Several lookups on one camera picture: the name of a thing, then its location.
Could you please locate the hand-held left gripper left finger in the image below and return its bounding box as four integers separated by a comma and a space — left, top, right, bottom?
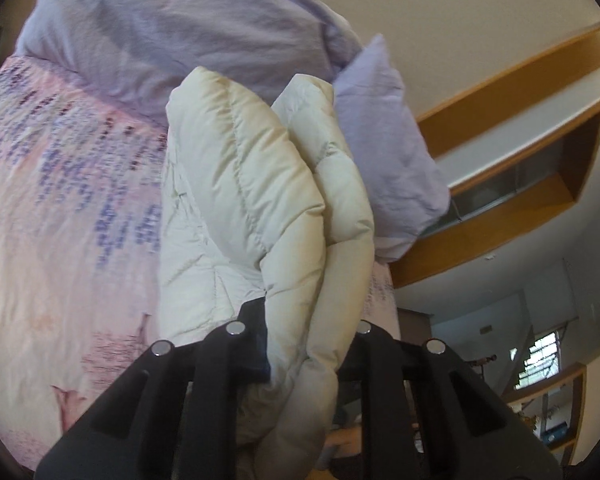
34, 299, 272, 480

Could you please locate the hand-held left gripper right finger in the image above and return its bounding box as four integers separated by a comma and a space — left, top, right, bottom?
330, 319, 564, 480

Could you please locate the cream quilted puffer jacket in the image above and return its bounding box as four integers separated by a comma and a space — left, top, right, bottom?
157, 66, 377, 480

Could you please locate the bright window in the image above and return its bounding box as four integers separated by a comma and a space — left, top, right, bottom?
514, 329, 567, 391

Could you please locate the wooden shelf unit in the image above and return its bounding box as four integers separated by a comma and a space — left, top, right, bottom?
502, 364, 587, 467

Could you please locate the bed with pink printed sheet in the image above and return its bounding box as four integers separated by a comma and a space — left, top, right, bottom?
0, 54, 402, 472

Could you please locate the lilac pillow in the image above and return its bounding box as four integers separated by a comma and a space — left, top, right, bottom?
331, 34, 452, 264
14, 0, 367, 128

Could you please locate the wooden framed glass door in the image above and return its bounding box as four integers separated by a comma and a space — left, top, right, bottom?
389, 20, 600, 291

